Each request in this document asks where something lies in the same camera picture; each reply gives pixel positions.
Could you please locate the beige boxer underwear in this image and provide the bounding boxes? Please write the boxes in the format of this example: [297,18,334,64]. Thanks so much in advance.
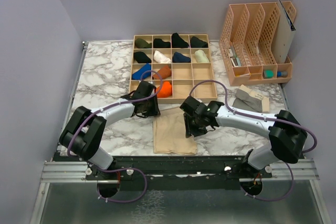
[153,107,197,155]

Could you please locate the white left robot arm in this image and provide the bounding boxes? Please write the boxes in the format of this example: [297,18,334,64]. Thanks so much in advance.
[59,80,160,179]

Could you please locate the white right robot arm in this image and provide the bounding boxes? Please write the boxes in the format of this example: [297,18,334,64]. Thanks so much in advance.
[180,96,307,177]

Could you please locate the grey underwear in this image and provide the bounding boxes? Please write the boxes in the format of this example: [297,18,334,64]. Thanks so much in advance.
[233,89,264,112]

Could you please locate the cream folded underwear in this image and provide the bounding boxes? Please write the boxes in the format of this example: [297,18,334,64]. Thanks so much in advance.
[236,85,270,113]

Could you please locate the orange rolled cloth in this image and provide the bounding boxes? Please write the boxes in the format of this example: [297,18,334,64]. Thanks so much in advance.
[157,81,173,98]

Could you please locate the blue rolled cloth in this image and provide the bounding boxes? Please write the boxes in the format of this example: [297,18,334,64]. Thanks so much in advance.
[131,63,151,80]

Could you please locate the brown rolled cloth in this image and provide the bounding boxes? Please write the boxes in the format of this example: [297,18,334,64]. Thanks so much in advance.
[153,65,172,80]

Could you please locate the black rolled cloth left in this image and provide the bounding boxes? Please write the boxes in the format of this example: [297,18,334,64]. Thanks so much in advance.
[133,51,152,63]

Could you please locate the black rolled cloth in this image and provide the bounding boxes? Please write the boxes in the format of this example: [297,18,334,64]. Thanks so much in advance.
[171,33,189,48]
[153,38,171,48]
[133,51,152,63]

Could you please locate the white rolled cloth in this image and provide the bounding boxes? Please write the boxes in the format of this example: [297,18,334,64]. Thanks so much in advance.
[153,50,171,63]

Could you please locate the wooden compartment tray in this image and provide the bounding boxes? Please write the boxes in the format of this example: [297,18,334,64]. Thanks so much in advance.
[132,34,218,104]

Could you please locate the navy rolled cloth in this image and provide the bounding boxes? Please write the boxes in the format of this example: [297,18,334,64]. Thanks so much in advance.
[172,52,191,63]

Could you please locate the pale green rolled cloth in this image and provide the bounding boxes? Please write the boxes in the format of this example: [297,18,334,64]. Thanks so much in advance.
[194,50,209,63]

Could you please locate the olive green rolled cloth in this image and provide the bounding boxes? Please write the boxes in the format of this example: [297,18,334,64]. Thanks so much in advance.
[134,38,152,49]

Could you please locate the cards in rack slot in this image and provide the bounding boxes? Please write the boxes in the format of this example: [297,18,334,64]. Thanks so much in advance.
[228,46,250,77]

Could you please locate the dark green rolled cloth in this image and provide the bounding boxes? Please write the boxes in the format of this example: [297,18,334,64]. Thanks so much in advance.
[190,36,208,48]

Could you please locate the pink file organizer rack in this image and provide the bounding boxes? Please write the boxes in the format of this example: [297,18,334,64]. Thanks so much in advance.
[219,2,292,86]

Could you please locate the blue grey cylinder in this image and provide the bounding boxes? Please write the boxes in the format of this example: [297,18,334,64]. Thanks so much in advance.
[277,71,288,78]

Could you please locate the grey folder in rack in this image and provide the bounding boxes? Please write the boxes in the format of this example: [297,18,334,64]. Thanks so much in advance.
[271,0,297,64]

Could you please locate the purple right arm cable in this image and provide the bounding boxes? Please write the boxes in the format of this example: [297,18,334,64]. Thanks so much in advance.
[189,79,319,202]

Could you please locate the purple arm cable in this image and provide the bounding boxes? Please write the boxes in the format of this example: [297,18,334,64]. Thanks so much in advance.
[67,69,163,204]
[189,79,319,202]

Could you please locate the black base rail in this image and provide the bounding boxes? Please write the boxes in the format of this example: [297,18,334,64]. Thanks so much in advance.
[42,156,272,191]

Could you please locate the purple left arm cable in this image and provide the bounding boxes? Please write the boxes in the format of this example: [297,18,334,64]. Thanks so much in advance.
[67,69,163,204]

